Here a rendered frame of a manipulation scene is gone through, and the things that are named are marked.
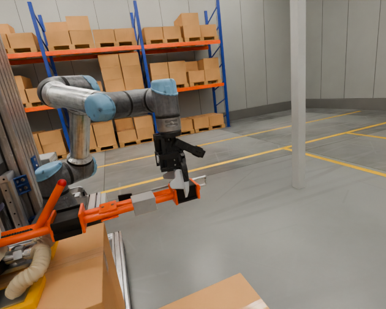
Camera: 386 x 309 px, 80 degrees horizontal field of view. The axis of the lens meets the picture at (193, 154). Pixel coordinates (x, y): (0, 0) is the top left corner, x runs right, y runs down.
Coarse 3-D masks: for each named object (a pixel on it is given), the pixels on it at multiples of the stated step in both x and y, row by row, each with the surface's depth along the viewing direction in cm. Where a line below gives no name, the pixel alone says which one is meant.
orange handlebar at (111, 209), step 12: (156, 192) 76; (168, 192) 77; (108, 204) 71; (120, 204) 72; (84, 216) 66; (96, 216) 66; (108, 216) 67; (24, 228) 64; (0, 240) 59; (12, 240) 60; (24, 240) 61
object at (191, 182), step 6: (192, 180) 78; (168, 186) 78; (192, 186) 74; (198, 186) 74; (174, 192) 72; (180, 192) 74; (192, 192) 75; (198, 192) 75; (174, 198) 73; (180, 198) 74; (186, 198) 75; (192, 198) 75; (198, 198) 75
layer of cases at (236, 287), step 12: (240, 276) 122; (204, 288) 118; (216, 288) 117; (228, 288) 116; (240, 288) 115; (252, 288) 114; (180, 300) 113; (192, 300) 112; (204, 300) 111; (216, 300) 110; (228, 300) 109; (240, 300) 108; (252, 300) 108
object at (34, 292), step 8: (40, 280) 60; (32, 288) 58; (40, 288) 58; (0, 296) 56; (24, 296) 55; (32, 296) 55; (0, 304) 54; (8, 304) 53; (16, 304) 54; (24, 304) 53; (32, 304) 53
